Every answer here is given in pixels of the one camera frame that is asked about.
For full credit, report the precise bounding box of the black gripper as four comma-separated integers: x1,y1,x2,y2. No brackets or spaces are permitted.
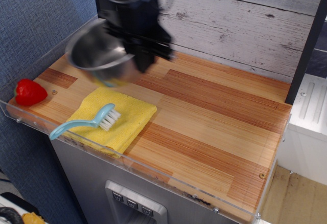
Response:
107,0,174,73

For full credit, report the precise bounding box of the silver metal pot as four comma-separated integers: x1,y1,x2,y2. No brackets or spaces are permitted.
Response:
66,19,141,87

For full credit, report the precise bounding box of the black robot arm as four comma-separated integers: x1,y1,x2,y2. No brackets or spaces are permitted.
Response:
98,0,173,73

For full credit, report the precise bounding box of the yellow rag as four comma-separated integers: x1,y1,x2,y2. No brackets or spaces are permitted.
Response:
62,86,158,159

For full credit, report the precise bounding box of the red toy strawberry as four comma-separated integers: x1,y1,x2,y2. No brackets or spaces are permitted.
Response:
14,79,48,106

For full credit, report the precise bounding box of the light blue scrub brush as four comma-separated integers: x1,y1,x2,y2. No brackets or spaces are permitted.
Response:
49,103,121,140

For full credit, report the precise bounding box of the silver toy fridge cabinet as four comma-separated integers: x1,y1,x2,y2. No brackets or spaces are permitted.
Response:
47,133,243,224

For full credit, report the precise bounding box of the white toy sink counter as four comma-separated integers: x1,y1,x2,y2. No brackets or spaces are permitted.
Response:
277,74,326,185

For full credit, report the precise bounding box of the black and yellow object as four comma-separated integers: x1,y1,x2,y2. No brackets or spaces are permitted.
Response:
1,207,46,224

